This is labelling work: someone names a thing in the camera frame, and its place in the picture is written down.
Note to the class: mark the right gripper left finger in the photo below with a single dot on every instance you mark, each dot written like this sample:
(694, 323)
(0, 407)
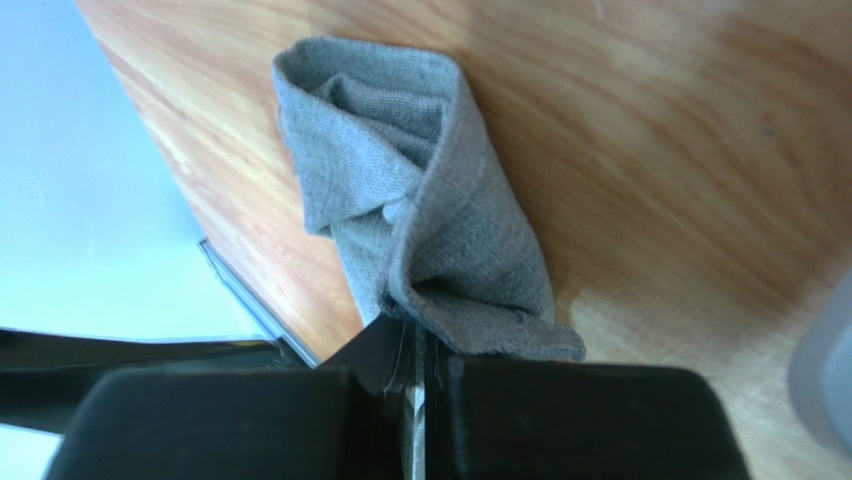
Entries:
(379, 362)

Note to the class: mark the aluminium frame rail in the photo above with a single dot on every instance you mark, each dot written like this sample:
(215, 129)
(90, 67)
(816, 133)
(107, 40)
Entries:
(290, 345)

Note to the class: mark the metal stand pole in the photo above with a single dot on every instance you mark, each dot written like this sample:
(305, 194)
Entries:
(819, 375)

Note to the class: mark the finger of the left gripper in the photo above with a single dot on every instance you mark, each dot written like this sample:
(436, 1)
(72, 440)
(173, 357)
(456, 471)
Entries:
(44, 377)

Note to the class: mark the grey cloth napkin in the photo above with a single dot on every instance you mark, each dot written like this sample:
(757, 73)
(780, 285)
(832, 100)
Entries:
(396, 167)

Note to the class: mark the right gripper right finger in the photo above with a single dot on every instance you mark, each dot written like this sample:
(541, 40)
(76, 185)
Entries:
(445, 424)

